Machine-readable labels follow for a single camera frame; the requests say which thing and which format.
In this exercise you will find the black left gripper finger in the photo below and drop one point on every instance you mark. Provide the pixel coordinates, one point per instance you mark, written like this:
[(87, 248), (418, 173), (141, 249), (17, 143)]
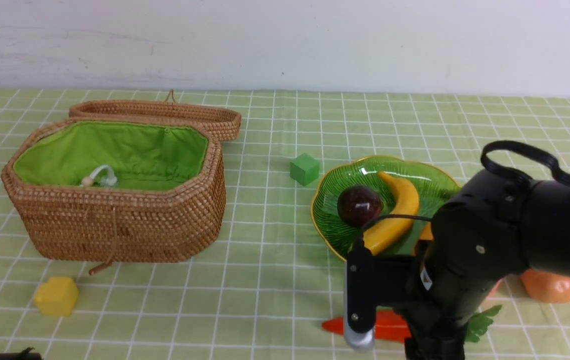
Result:
[(26, 354)]

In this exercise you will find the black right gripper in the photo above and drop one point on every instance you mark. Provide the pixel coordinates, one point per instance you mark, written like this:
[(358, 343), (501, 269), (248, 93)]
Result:
[(436, 291)]

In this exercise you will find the yellow plastic banana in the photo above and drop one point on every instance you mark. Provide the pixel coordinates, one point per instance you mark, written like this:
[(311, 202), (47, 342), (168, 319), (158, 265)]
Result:
[(394, 215)]

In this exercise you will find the brown plastic potato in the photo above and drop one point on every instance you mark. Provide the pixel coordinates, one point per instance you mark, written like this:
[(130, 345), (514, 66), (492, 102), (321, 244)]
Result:
[(546, 287)]

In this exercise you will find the purple plastic mangosteen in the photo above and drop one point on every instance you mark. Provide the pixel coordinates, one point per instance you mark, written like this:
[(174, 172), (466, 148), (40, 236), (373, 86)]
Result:
[(358, 204)]

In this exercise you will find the orange plastic mango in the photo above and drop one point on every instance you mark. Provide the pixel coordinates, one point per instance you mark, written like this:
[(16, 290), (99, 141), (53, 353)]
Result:
[(425, 235)]

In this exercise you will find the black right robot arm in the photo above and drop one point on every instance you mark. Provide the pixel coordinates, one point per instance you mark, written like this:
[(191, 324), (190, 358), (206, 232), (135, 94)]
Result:
[(511, 217)]

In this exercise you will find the green leaf glass plate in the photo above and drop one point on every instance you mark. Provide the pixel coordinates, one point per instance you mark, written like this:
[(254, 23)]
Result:
[(435, 188)]

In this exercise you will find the green checkered tablecloth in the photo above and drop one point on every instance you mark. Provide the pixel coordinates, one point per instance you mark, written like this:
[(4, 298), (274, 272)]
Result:
[(262, 290)]

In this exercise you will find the woven wicker basket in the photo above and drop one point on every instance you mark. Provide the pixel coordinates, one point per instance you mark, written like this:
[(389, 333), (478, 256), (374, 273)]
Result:
[(167, 206)]

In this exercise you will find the white bead clasp loop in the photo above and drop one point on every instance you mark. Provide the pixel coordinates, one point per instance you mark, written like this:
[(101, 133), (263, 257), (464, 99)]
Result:
[(102, 176)]

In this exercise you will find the green foam cube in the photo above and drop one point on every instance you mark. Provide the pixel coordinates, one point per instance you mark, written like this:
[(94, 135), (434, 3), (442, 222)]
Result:
[(304, 169)]

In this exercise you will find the wicker basket lid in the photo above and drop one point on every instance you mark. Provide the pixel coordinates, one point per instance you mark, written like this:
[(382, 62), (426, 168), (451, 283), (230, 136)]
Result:
[(222, 123)]

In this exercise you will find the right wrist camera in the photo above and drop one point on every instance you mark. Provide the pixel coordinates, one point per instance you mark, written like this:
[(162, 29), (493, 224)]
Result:
[(359, 310)]

